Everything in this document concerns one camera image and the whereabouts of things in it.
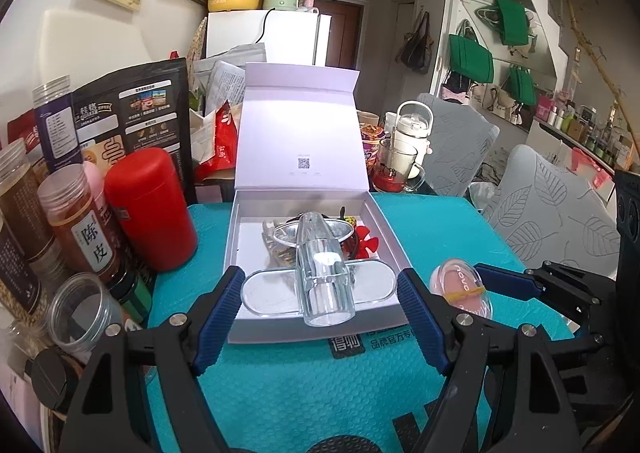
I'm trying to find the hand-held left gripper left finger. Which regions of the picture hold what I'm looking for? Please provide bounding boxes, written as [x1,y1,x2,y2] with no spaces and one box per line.
[57,266,247,453]

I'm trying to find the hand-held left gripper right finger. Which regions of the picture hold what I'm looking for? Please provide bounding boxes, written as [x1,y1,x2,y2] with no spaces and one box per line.
[397,268,591,453]

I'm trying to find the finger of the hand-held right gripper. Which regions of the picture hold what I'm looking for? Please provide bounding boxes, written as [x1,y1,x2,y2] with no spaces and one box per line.
[473,262,552,302]

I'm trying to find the pink round compact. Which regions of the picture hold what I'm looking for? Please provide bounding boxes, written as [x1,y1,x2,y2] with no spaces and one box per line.
[431,258,495,320]

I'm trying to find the red and black hair clip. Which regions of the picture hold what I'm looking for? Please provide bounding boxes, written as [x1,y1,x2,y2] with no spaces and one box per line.
[350,226,382,260]

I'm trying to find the white gift box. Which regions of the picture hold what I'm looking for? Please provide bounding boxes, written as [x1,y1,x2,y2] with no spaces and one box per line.
[223,62,409,345]

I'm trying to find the grey leaf pattern chair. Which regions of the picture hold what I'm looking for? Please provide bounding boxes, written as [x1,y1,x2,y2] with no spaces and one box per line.
[482,144,621,279]
[416,93,501,198]

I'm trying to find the small green jar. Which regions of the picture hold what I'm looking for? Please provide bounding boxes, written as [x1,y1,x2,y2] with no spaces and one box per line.
[107,270,154,327]

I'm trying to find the teal embossed mat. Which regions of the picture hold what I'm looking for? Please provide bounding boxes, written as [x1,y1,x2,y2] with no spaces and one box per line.
[145,193,577,453]

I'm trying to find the red canister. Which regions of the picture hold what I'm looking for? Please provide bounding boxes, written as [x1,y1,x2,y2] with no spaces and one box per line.
[104,148,199,272]

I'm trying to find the clear jar orange label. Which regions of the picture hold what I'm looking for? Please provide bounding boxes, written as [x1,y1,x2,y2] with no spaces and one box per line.
[50,272,126,364]

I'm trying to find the pink plastic bag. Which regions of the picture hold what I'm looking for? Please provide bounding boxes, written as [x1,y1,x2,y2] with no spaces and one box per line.
[572,147,614,189]

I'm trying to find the glass mug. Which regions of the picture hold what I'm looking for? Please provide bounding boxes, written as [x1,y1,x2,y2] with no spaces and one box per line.
[377,138,426,193]

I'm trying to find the brown spice jar white label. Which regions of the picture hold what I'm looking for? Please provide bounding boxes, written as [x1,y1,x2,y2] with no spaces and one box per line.
[37,164,121,285]

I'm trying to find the row of cosmetic bottles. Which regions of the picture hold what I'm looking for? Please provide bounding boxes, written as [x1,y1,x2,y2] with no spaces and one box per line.
[535,93,637,170]

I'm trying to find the black lid red label jar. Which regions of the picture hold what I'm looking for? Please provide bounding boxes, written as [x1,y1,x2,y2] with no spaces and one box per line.
[25,348,84,415]

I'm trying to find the purple instant noodle cup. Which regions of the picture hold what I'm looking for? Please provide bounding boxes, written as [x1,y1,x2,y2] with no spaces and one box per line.
[361,123,389,179]

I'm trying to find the white teapot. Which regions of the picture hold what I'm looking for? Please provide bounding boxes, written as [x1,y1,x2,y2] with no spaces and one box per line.
[389,102,434,179]

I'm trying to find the red snack bag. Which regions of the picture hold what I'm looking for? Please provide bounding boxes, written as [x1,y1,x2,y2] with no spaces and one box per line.
[200,100,240,172]

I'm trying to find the pink bottle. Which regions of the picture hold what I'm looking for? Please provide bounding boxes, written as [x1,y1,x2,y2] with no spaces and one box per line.
[82,160,109,200]

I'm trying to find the green tote bag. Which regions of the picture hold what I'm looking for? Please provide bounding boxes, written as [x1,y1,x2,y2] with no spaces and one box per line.
[448,33,495,84]

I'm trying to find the black printed pouch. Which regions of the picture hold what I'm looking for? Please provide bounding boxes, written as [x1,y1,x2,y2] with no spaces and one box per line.
[71,58,197,207]

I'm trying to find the tall brown jar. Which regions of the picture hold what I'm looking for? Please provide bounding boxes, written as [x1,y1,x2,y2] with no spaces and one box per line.
[0,138,56,262]

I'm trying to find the white paper packets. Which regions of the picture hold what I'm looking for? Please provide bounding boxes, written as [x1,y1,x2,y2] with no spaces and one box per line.
[192,43,266,110]

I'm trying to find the dark hanging handbag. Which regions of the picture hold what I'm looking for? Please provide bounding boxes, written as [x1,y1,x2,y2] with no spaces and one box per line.
[400,10,432,74]

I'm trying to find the purple label bottle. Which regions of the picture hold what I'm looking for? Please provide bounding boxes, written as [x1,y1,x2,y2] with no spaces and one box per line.
[32,75,84,175]

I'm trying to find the round woven placemat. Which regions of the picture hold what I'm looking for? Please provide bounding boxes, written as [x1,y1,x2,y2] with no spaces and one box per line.
[189,17,209,62]

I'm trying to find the brown door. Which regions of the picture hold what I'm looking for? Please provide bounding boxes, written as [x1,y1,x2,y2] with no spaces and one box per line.
[314,2,362,70]

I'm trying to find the white refrigerator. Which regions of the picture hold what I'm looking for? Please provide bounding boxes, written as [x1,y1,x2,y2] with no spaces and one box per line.
[206,10,333,69]

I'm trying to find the black power cable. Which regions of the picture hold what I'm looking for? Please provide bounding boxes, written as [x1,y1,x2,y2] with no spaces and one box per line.
[257,8,277,45]

